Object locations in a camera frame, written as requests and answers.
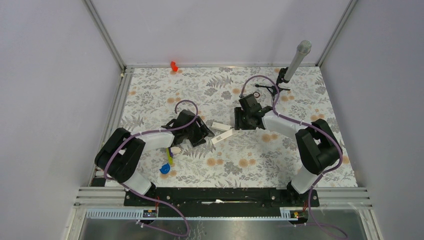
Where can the white remote control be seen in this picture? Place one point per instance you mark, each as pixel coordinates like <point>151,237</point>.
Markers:
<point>220,126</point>

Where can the black microphone tripod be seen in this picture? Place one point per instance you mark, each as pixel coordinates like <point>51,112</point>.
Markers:
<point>280,79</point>

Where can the red toy block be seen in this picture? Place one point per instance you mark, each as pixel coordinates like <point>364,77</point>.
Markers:
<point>174,66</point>

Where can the white remote battery cover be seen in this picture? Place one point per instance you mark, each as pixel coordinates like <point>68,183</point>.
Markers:
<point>223,136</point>

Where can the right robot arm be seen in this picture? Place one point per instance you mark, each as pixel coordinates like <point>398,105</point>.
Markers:
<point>316,143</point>

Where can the grey microphone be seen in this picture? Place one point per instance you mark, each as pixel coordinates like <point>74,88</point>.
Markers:
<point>302,50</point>

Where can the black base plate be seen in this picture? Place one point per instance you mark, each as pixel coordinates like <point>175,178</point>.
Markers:
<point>222,202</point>

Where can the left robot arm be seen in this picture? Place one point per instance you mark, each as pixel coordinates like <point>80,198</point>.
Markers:
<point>120,155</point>

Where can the floral tablecloth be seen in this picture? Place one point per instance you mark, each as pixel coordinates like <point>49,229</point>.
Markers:
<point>254,158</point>

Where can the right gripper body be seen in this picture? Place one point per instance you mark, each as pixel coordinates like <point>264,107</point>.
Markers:
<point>242,120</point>

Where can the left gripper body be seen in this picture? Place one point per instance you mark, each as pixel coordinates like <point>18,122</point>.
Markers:
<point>192,134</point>

